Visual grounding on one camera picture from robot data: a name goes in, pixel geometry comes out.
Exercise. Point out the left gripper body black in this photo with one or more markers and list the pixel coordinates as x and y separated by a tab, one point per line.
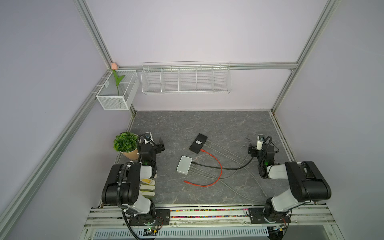
157	150

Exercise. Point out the white wire wall shelf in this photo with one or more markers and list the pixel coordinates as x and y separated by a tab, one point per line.
186	77

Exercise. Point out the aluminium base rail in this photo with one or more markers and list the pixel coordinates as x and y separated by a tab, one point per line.
239	216

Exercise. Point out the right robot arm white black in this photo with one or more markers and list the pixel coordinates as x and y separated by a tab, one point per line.
306	184

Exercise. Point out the black network switch box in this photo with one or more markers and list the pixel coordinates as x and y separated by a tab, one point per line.
198	143

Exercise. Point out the white mesh wall basket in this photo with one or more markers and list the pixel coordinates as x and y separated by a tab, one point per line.
108	95

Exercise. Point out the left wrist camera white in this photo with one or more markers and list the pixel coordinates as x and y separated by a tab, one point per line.
148	138

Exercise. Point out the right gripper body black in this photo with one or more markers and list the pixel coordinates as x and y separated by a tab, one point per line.
255	153

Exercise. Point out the white network switch box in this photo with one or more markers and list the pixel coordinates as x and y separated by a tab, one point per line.
184	165

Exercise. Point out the pink tulip artificial flower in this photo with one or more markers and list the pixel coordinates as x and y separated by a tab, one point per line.
118	78

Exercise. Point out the yellow white work glove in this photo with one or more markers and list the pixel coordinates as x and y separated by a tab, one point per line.
147	188

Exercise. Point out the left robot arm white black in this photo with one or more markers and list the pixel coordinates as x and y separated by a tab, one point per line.
122	188

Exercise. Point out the green potted plant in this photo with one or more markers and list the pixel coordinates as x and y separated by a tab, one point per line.
126	143

